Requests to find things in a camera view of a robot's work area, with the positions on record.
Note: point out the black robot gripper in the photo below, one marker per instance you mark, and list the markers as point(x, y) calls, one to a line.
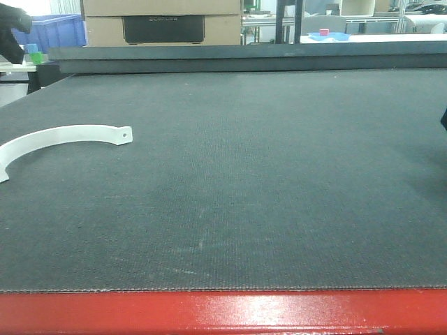
point(13, 18)

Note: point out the white curved PVC pipe clamp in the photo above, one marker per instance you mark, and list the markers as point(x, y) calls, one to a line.
point(25, 144)

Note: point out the light blue small cup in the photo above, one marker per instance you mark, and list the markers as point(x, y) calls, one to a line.
point(32, 48)

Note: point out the blue plastic crate background left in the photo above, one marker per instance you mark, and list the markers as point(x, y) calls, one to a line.
point(48, 31)

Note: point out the green small cup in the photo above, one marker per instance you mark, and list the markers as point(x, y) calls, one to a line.
point(36, 57)

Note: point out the white side table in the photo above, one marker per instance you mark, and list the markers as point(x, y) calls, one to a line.
point(6, 67)

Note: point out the cardboard box with black print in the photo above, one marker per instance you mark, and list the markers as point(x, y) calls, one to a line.
point(126, 23)

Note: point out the blue tray background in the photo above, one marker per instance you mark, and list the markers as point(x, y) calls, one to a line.
point(331, 36)

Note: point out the dark grey table mat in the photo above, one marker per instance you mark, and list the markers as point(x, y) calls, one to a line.
point(283, 181)

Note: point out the red small cube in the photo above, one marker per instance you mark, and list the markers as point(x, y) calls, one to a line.
point(324, 32)

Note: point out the grey chair back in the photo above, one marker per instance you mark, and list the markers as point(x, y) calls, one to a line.
point(314, 23)

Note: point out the dark grey stacked boards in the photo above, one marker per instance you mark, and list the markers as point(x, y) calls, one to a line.
point(251, 58)

